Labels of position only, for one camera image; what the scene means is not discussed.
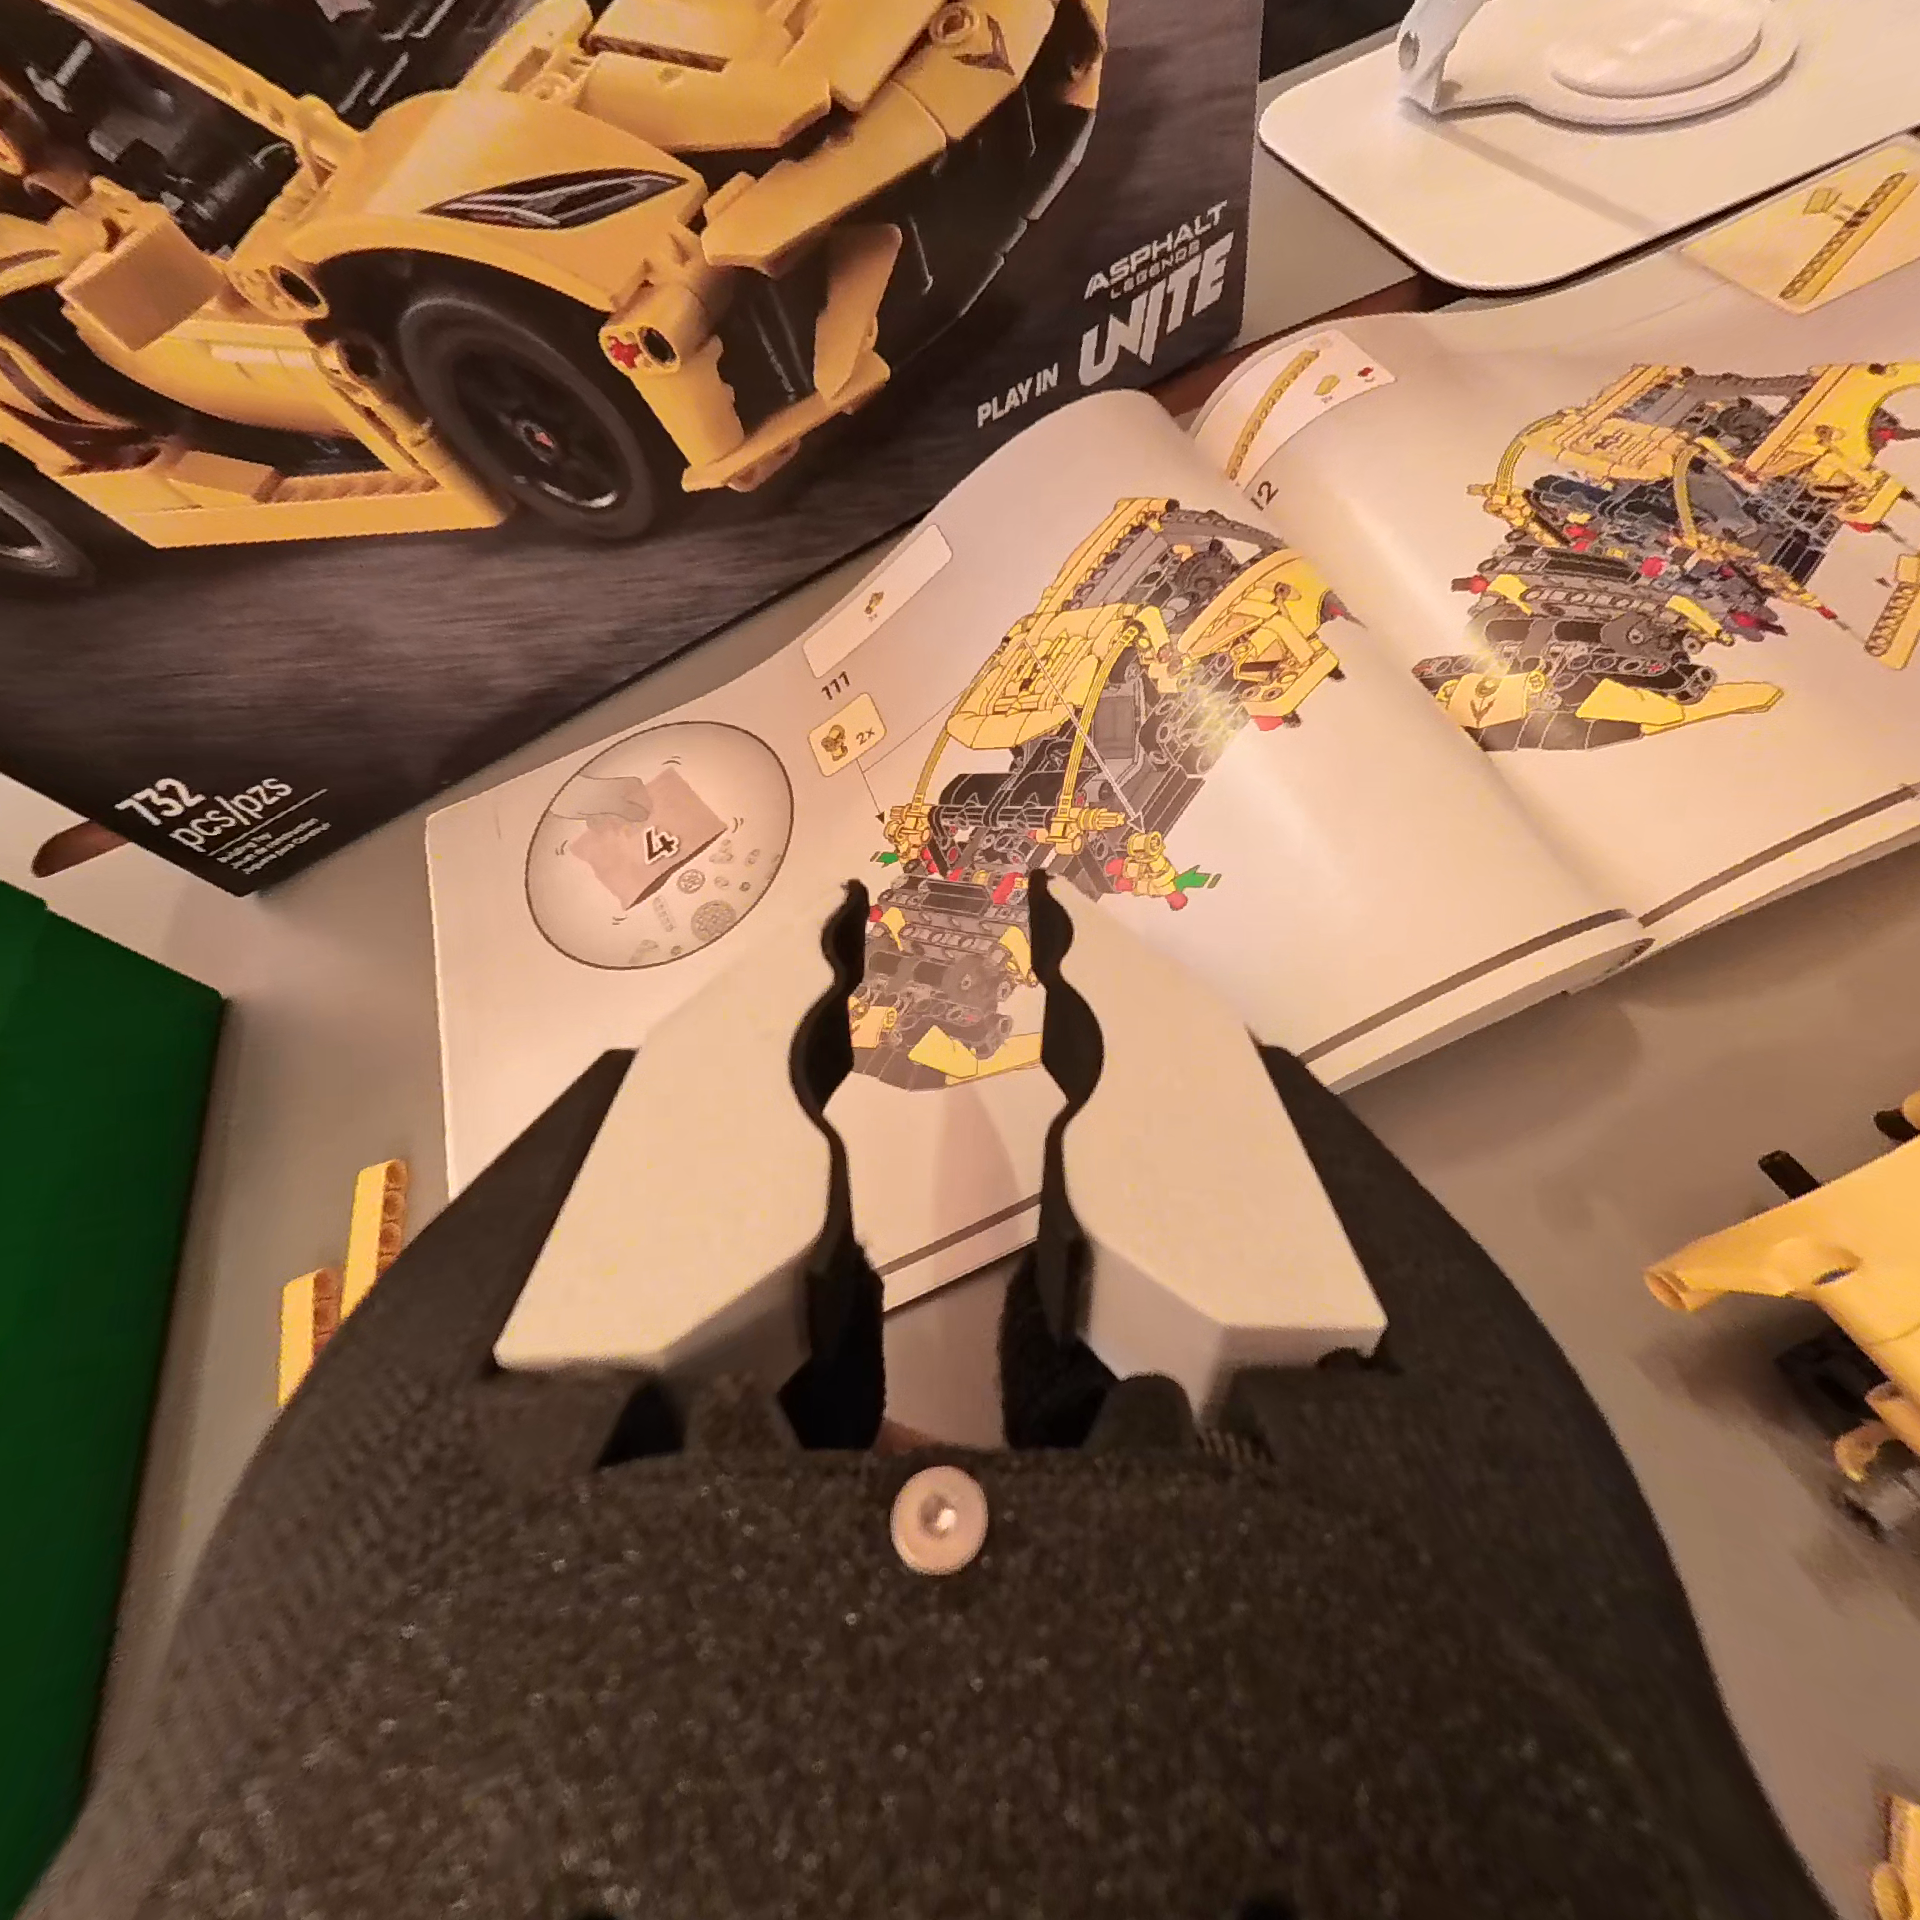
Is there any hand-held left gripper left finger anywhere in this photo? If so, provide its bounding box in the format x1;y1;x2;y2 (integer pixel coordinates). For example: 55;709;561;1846
493;878;877;1379

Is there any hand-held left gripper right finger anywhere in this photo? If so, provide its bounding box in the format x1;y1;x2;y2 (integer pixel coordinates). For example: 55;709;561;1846
1001;866;1392;1397

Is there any instruction booklet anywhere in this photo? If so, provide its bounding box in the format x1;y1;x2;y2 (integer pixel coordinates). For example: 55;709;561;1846
423;142;1920;1307

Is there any green plastic bin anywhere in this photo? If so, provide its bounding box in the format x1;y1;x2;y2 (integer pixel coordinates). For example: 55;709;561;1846
0;878;227;1892

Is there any yellow black brick car model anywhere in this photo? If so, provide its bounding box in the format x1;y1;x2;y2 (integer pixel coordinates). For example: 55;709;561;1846
1641;1088;1920;1547

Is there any grey desk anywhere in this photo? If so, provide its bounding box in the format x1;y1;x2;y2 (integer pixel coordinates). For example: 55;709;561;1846
0;29;1920;1920

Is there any long yellow brick beam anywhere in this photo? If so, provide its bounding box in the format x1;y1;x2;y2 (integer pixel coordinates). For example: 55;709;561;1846
277;1266;346;1409
338;1160;409;1329

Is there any dark toy car set box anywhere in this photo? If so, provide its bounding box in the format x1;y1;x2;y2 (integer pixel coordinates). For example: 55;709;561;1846
0;0;1265;899

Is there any white wooden book stand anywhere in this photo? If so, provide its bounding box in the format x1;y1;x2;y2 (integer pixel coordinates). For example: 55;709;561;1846
1258;0;1920;296

